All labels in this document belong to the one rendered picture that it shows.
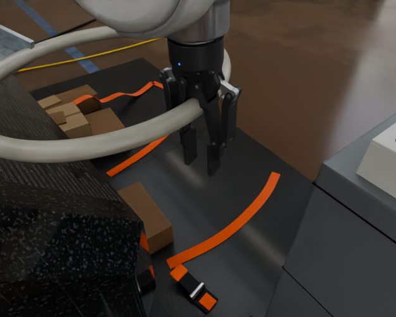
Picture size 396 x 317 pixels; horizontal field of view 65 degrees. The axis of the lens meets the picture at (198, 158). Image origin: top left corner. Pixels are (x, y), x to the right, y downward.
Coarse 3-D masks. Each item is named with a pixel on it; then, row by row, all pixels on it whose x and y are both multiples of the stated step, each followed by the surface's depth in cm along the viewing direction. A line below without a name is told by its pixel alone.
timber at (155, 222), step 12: (120, 192) 141; (132, 192) 141; (144, 192) 141; (132, 204) 136; (144, 204) 136; (156, 204) 136; (144, 216) 131; (156, 216) 131; (156, 228) 127; (168, 228) 128; (156, 240) 127; (168, 240) 133
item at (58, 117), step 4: (56, 112) 165; (60, 112) 165; (52, 116) 162; (56, 116) 162; (60, 116) 162; (64, 116) 162; (56, 120) 160; (60, 120) 160; (64, 120) 160; (60, 124) 159
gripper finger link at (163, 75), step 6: (168, 66) 49; (162, 72) 47; (162, 78) 48; (162, 84) 49; (168, 84) 48; (174, 84) 49; (168, 90) 49; (174, 90) 50; (168, 96) 49; (174, 96) 50; (168, 102) 50; (174, 102) 51; (168, 108) 51
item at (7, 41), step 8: (0, 32) 69; (8, 32) 68; (0, 40) 71; (8, 40) 70; (16, 40) 69; (24, 40) 68; (32, 40) 68; (0, 48) 71; (8, 48) 71; (16, 48) 70; (0, 56) 69
